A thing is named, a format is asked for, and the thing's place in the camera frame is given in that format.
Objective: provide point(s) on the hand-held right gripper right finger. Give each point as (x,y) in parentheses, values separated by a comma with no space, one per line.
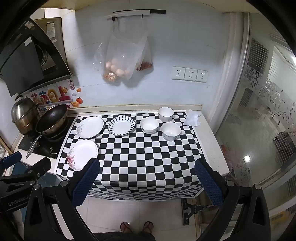
(209,184)

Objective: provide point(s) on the black metal bracket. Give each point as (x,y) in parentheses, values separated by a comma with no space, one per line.
(194,209)

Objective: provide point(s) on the plastic bag with red contents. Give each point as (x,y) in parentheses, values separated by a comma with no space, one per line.
(145,64)

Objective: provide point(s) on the frosted glass sliding door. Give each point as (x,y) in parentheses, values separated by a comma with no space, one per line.
(259,104)

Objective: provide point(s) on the plastic bag of eggs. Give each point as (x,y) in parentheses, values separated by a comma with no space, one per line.
(122,60)

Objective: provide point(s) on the black-rimmed white bowl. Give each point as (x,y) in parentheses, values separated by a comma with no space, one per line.
(165,114)

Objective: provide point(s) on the steel steamer pot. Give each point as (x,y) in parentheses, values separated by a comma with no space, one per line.
(23,113)

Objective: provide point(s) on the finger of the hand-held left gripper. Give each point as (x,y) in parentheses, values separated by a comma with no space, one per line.
(39,167)
(11,159)

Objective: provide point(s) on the black white checkered mat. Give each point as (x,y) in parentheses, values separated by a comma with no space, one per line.
(143,157)

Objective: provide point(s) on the colourful wall stickers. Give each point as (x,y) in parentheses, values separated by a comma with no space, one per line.
(57,96)

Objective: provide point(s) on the white wall socket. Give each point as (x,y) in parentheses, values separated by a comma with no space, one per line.
(202,76)
(190,74)
(178,73)

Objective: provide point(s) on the person's left foot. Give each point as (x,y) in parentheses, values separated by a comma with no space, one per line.
(126,227)

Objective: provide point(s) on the striped white plate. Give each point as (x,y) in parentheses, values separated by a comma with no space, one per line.
(121,125)

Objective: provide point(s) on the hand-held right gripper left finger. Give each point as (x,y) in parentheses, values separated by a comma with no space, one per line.
(84,183)

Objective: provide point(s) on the black induction cooktop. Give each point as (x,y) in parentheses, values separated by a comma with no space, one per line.
(45,150)

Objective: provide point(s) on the plastic bag with orange contents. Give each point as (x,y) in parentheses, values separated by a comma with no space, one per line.
(108,75)

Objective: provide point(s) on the black range hood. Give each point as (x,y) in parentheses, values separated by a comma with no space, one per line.
(23,60)

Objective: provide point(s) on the person's dark clothing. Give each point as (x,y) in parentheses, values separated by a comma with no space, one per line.
(124,236)

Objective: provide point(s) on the black cooking pot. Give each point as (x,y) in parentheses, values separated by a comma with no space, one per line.
(56,136)

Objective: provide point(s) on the white wall hook rail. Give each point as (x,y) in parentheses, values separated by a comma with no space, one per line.
(129,14)

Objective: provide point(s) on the person's foot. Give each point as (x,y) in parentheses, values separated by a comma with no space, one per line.
(126,227)
(148,227)

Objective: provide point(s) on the person's right foot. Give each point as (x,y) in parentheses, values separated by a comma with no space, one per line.
(148,227)

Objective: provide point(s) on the large white plate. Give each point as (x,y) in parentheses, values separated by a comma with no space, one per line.
(90,127)

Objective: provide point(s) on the white tissue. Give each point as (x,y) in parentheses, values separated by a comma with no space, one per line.
(192,119)

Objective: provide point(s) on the blue-patterned white bowl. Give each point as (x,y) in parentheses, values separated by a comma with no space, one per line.
(171,132)

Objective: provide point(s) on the floral white plate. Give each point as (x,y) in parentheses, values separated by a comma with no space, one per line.
(83,151)

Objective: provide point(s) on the plain white bowl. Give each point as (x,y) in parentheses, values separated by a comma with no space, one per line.
(149,126)

